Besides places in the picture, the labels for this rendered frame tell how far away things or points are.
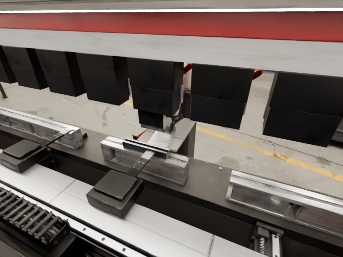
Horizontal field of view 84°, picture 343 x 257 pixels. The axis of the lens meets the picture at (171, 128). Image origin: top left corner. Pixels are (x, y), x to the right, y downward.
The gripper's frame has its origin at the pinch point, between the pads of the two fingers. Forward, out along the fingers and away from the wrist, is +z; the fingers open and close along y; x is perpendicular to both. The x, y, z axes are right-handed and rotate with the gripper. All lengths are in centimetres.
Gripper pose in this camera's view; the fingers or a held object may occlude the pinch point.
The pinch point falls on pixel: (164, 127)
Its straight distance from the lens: 81.2
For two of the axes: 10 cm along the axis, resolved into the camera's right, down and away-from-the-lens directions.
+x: 2.3, 1.7, 9.6
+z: -1.9, 9.7, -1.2
